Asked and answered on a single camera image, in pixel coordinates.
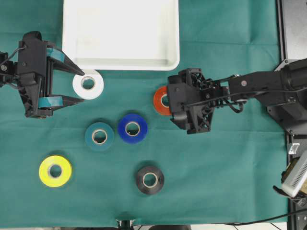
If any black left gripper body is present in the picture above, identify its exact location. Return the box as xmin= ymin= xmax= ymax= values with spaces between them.
xmin=17 ymin=31 xmax=56 ymax=118

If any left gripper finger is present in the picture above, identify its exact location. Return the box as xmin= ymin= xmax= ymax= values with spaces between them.
xmin=47 ymin=47 xmax=85 ymax=76
xmin=38 ymin=95 xmax=84 ymax=108

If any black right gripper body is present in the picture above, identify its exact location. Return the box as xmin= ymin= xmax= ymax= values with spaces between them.
xmin=167 ymin=68 xmax=213 ymax=134

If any red tape roll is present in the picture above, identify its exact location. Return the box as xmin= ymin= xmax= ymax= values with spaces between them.
xmin=153 ymin=86 xmax=171 ymax=116

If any teal tape roll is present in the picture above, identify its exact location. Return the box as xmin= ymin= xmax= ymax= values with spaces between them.
xmin=84 ymin=122 xmax=115 ymax=151

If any blue tape roll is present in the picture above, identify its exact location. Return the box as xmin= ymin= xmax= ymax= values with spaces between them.
xmin=118 ymin=114 xmax=148 ymax=144

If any yellow tape roll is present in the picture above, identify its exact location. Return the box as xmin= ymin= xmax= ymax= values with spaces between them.
xmin=39 ymin=155 xmax=72 ymax=187

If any black tape roll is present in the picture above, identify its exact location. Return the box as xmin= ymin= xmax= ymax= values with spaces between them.
xmin=136 ymin=166 xmax=164 ymax=195

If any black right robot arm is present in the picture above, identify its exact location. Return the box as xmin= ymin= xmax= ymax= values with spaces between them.
xmin=167 ymin=59 xmax=307 ymax=135

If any white tape roll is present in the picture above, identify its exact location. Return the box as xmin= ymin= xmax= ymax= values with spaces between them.
xmin=72 ymin=70 xmax=104 ymax=100

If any white plastic tray case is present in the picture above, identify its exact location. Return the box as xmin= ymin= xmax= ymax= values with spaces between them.
xmin=62 ymin=0 xmax=180 ymax=71

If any white label sticker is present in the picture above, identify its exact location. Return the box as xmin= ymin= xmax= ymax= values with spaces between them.
xmin=288 ymin=143 xmax=300 ymax=155

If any white perforated device box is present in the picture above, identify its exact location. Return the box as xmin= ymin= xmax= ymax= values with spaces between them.
xmin=282 ymin=151 xmax=307 ymax=197

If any black clamp at table edge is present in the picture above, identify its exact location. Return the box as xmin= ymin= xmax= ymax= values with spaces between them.
xmin=117 ymin=219 xmax=134 ymax=230

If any black cable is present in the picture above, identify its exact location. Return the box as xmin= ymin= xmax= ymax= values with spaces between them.
xmin=225 ymin=207 xmax=307 ymax=226

